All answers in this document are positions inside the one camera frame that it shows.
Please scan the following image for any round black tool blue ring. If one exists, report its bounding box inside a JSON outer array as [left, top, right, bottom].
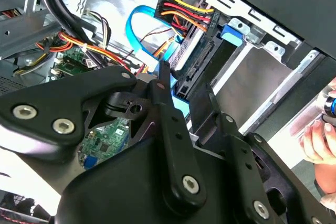
[[323, 97, 336, 118]]

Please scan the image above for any person hand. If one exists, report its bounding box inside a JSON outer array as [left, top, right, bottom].
[[300, 77, 336, 166]]

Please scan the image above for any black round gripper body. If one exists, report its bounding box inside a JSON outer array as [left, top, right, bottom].
[[54, 138, 255, 224]]

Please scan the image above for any orange power wire black plug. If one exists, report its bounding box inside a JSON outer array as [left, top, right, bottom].
[[154, 0, 218, 32]]

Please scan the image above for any blue data wire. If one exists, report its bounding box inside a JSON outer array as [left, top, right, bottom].
[[125, 5, 184, 62]]

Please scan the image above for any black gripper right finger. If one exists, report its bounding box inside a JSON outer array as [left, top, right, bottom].
[[188, 82, 331, 224]]

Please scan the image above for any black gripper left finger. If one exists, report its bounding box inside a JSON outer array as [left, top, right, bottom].
[[0, 60, 208, 207]]

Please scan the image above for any hard disk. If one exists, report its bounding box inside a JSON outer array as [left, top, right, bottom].
[[169, 23, 244, 120]]

